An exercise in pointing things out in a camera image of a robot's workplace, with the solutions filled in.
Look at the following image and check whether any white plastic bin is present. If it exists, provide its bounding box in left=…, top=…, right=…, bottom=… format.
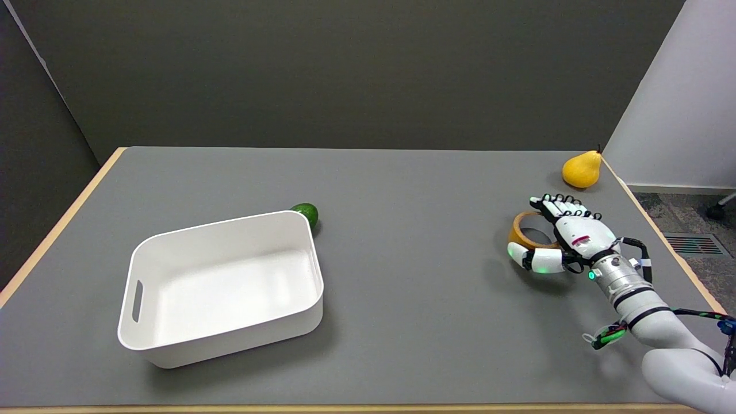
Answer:
left=117, top=210, right=324, bottom=369

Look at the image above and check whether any floor vent grille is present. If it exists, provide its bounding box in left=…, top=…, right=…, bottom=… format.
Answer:
left=664, top=232, right=731, bottom=258

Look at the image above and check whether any yellow pear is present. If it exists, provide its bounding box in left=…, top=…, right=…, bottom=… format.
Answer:
left=562, top=146, right=602, bottom=189

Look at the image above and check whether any yellow tape roll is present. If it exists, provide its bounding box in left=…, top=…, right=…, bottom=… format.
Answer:
left=509, top=211, right=560, bottom=250

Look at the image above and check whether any black chair caster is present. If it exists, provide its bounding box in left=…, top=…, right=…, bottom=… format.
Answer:
left=706, top=193, right=736, bottom=220

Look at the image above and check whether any green avocado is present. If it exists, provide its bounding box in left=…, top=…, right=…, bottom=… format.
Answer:
left=289, top=202, right=319, bottom=235

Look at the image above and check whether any black looped cable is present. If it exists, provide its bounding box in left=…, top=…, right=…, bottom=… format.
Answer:
left=673, top=308, right=736, bottom=378

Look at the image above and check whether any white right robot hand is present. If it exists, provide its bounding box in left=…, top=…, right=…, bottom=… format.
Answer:
left=507, top=194, right=620, bottom=275

